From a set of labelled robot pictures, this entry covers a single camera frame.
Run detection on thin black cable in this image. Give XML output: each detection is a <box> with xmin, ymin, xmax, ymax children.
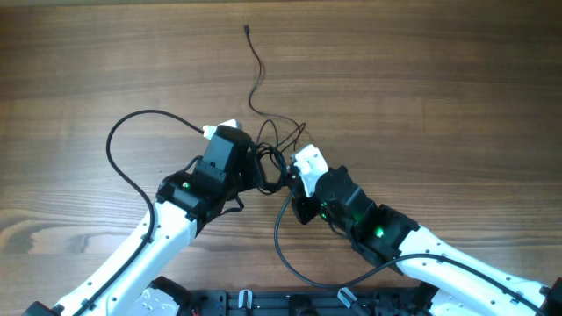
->
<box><xmin>242</xmin><ymin>24</ymin><xmax>307</xmax><ymax>154</ymax></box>

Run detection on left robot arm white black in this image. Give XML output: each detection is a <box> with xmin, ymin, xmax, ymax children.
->
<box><xmin>25</xmin><ymin>125</ymin><xmax>262</xmax><ymax>315</ymax></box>

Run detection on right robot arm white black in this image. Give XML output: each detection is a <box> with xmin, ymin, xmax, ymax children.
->
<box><xmin>289</xmin><ymin>166</ymin><xmax>561</xmax><ymax>315</ymax></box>

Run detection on black right camera cable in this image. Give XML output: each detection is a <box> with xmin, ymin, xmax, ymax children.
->
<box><xmin>273</xmin><ymin>175</ymin><xmax>550</xmax><ymax>316</ymax></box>

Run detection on black camera cable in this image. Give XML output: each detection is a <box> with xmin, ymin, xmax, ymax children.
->
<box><xmin>273</xmin><ymin>175</ymin><xmax>550</xmax><ymax>316</ymax></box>
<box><xmin>74</xmin><ymin>109</ymin><xmax>207</xmax><ymax>316</ymax></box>

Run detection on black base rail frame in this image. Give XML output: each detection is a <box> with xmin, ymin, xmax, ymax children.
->
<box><xmin>186</xmin><ymin>288</ymin><xmax>428</xmax><ymax>316</ymax></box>

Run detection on black left camera cable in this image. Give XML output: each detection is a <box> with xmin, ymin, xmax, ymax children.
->
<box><xmin>74</xmin><ymin>109</ymin><xmax>207</xmax><ymax>316</ymax></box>

